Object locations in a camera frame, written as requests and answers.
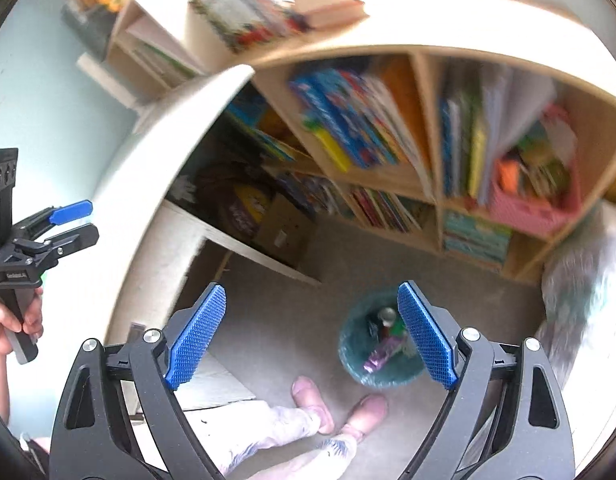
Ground green purple toothbrush package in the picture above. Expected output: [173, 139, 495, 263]
[363, 320, 409, 374]

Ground red soda can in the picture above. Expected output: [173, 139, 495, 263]
[376, 307, 398, 341]

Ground trash bin with teal bag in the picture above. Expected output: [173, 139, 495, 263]
[338, 287, 424, 390]

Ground person's left hand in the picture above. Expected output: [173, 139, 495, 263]
[0, 287, 43, 356]

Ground person's patterned trouser legs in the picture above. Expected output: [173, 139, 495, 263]
[185, 400, 358, 479]

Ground person's right pink shoe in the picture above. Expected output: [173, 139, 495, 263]
[340, 393, 388, 443]

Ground person's pink shoe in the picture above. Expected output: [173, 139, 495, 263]
[340, 393, 388, 443]
[291, 376, 335, 436]

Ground crumpled white tissue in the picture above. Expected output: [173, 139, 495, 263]
[168, 176, 196, 204]

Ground grey patterned bed sheet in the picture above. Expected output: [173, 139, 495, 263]
[536, 200, 616, 387]

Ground person's left pink shoe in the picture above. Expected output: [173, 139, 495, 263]
[291, 376, 335, 436]

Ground orange basketball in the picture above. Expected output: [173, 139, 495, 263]
[197, 169, 274, 246]

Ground pink plastic basket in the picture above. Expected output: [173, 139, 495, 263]
[489, 104, 582, 238]

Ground brown cardboard box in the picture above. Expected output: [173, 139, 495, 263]
[253, 194, 317, 268]

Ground wooden bookshelf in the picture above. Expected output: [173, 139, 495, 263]
[106, 0, 616, 282]

